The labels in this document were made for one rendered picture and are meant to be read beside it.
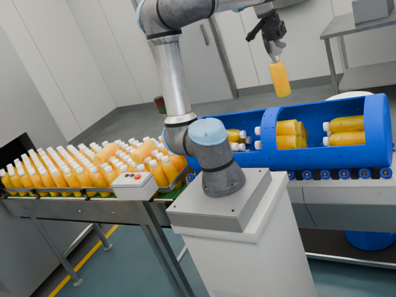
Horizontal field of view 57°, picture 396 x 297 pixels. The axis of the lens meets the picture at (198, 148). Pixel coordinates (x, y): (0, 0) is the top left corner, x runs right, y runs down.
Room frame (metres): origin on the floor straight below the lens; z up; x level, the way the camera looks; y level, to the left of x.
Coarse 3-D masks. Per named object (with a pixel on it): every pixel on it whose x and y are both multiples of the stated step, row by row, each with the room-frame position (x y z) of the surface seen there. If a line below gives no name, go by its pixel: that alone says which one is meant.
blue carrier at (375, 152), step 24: (360, 96) 1.29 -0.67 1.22; (384, 96) 1.21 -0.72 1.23; (240, 120) 1.69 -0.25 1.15; (264, 120) 1.41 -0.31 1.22; (312, 120) 1.49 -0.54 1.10; (384, 120) 1.12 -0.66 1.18; (264, 144) 1.36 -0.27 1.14; (360, 144) 1.13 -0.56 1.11; (384, 144) 1.08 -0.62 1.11; (192, 168) 1.60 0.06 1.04; (288, 168) 1.33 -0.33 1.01; (312, 168) 1.28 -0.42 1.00; (336, 168) 1.23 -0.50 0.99
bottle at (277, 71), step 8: (272, 64) 1.54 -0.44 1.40; (280, 64) 1.52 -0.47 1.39; (272, 72) 1.53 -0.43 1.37; (280, 72) 1.52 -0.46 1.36; (272, 80) 1.55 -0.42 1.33; (280, 80) 1.52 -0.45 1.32; (288, 80) 1.54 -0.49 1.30; (280, 88) 1.53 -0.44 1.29; (288, 88) 1.53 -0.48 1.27; (280, 96) 1.54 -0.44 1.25
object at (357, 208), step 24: (360, 168) 1.25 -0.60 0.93; (288, 192) 1.34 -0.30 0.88; (312, 192) 1.27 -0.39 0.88; (336, 192) 1.21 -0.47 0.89; (360, 192) 1.16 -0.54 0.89; (384, 192) 1.11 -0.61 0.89; (312, 216) 1.31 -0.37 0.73; (336, 216) 1.24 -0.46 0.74; (360, 216) 1.19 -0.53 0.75; (384, 216) 1.13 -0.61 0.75
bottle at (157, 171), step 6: (150, 168) 1.74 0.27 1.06; (156, 168) 1.72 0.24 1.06; (162, 168) 1.74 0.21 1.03; (156, 174) 1.71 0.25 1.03; (162, 174) 1.71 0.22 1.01; (156, 180) 1.71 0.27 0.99; (162, 180) 1.71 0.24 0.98; (162, 186) 1.71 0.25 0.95; (168, 186) 1.72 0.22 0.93; (162, 192) 1.71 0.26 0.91
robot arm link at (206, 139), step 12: (204, 120) 1.11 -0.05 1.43; (216, 120) 1.09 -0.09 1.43; (192, 132) 1.06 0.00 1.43; (204, 132) 1.03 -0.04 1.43; (216, 132) 1.03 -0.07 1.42; (192, 144) 1.07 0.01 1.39; (204, 144) 1.02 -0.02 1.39; (216, 144) 1.02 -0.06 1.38; (228, 144) 1.05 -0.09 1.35; (192, 156) 1.09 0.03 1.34; (204, 156) 1.03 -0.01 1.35; (216, 156) 1.02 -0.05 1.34; (228, 156) 1.03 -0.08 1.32; (204, 168) 1.04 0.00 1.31
